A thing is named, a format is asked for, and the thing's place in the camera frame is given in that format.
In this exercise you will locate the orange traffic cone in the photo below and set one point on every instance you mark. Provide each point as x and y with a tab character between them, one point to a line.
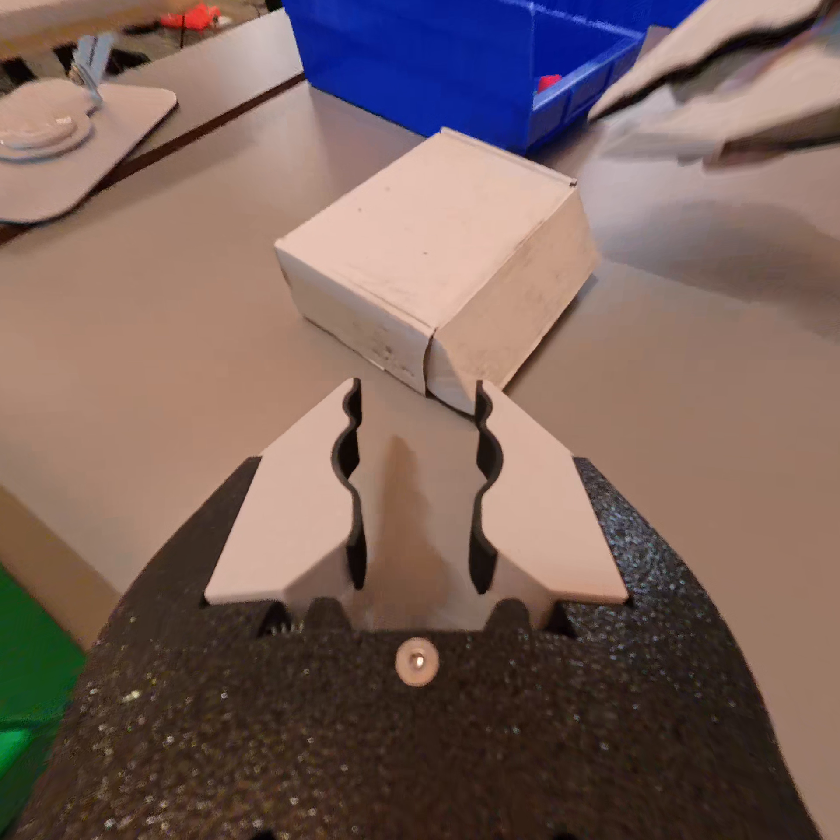
193	16

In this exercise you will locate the white stand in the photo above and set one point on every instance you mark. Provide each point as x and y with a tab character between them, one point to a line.
98	151

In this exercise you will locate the blue plastic bin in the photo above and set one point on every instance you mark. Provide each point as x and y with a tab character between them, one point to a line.
407	52

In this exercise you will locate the green plastic bin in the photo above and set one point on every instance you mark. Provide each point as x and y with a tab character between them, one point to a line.
33	656

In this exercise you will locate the red cube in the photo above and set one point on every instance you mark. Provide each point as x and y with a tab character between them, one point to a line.
549	83

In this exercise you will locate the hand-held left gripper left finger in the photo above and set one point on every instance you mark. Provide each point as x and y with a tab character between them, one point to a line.
282	525

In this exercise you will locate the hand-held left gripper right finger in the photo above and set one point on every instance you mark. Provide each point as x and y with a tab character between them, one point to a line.
551	525

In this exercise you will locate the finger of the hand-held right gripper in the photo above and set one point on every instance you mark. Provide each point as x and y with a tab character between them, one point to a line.
709	26
754	111

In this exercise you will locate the white cardboard mailer box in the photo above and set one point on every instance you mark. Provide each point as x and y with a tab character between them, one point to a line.
426	229

